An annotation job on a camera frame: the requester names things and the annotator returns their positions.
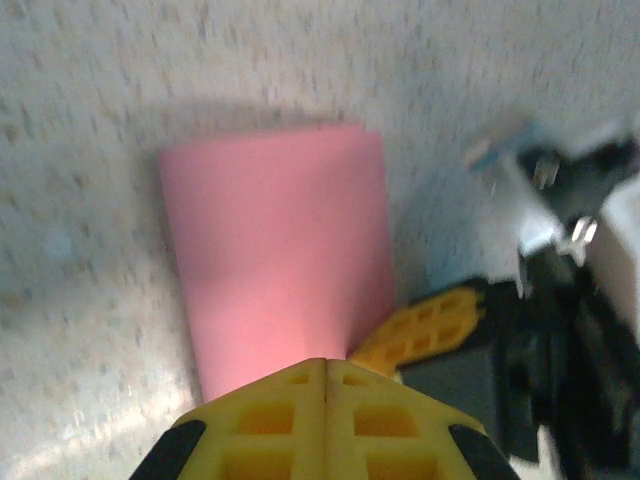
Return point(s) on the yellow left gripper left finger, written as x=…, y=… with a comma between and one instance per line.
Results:
x=260, y=440

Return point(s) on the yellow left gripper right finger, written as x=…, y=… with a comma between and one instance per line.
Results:
x=390, y=440

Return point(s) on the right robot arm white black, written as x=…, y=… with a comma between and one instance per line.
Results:
x=622, y=250

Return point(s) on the pink cloth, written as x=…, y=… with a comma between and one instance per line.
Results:
x=275, y=240

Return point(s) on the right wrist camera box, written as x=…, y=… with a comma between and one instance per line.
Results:
x=530, y=220

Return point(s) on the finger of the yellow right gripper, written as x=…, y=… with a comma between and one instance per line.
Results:
x=425, y=330

